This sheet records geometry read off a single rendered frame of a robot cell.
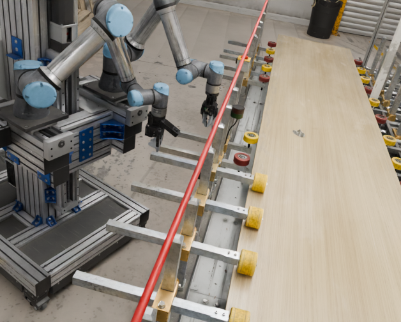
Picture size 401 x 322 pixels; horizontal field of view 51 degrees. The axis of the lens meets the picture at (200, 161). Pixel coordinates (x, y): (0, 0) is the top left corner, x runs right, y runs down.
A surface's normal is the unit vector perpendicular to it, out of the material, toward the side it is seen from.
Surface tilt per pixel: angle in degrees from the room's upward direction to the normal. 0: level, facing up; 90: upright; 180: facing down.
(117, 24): 85
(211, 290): 0
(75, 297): 0
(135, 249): 0
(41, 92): 95
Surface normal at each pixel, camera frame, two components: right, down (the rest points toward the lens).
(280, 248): 0.15, -0.84
